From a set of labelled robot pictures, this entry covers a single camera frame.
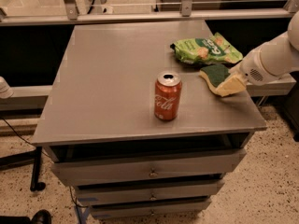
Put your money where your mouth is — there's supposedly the top grey drawer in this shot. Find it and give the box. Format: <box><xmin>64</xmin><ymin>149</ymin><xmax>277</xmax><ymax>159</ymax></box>
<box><xmin>51</xmin><ymin>148</ymin><xmax>246</xmax><ymax>186</ymax></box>

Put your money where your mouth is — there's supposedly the bottom grey drawer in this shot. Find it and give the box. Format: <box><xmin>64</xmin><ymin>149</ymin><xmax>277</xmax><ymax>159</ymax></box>
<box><xmin>91</xmin><ymin>197</ymin><xmax>211</xmax><ymax>219</ymax></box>

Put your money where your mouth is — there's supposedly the green rice chip bag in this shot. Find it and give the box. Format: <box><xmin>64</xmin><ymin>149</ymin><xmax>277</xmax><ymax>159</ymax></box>
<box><xmin>170</xmin><ymin>33</ymin><xmax>243</xmax><ymax>65</ymax></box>

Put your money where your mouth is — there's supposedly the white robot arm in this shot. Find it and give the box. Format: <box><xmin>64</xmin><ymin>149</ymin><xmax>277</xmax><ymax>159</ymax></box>
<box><xmin>215</xmin><ymin>12</ymin><xmax>299</xmax><ymax>97</ymax></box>

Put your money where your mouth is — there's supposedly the red cola can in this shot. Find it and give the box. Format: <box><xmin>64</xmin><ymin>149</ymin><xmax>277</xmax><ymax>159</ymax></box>
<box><xmin>154</xmin><ymin>71</ymin><xmax>182</xmax><ymax>120</ymax></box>

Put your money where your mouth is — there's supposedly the black metal stand leg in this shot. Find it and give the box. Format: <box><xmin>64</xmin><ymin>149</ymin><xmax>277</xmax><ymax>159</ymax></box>
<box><xmin>0</xmin><ymin>146</ymin><xmax>47</xmax><ymax>192</ymax></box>

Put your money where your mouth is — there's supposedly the grey drawer cabinet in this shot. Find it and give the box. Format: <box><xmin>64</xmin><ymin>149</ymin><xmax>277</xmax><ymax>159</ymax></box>
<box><xmin>31</xmin><ymin>20</ymin><xmax>268</xmax><ymax>221</ymax></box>

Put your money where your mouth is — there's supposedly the black floor cable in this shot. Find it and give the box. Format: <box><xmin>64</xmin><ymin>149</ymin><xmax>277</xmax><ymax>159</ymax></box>
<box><xmin>0</xmin><ymin>115</ymin><xmax>52</xmax><ymax>159</ymax></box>

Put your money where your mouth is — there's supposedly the grey metal railing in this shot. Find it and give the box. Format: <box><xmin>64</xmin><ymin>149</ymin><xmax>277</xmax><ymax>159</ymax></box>
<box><xmin>0</xmin><ymin>0</ymin><xmax>298</xmax><ymax>26</ymax></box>

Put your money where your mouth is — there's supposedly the green and yellow sponge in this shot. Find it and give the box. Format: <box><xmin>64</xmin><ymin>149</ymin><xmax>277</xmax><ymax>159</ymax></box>
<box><xmin>199</xmin><ymin>64</ymin><xmax>230</xmax><ymax>97</ymax></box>

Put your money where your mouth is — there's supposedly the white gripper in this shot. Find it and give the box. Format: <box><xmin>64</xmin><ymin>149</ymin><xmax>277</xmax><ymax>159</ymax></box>
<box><xmin>216</xmin><ymin>47</ymin><xmax>278</xmax><ymax>97</ymax></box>

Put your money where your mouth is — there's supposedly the black shoe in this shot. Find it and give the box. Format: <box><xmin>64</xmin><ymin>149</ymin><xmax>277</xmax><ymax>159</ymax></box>
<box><xmin>0</xmin><ymin>209</ymin><xmax>51</xmax><ymax>224</ymax></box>

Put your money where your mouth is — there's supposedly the grey drawer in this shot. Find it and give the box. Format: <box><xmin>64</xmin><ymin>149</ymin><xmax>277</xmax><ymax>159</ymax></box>
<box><xmin>91</xmin><ymin>197</ymin><xmax>211</xmax><ymax>219</ymax></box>
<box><xmin>76</xmin><ymin>179</ymin><xmax>224</xmax><ymax>205</ymax></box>
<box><xmin>51</xmin><ymin>148</ymin><xmax>246</xmax><ymax>186</ymax></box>

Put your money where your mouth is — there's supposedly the middle grey drawer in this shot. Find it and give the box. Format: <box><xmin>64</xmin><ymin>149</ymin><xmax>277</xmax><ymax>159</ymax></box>
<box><xmin>76</xmin><ymin>179</ymin><xmax>224</xmax><ymax>205</ymax></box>

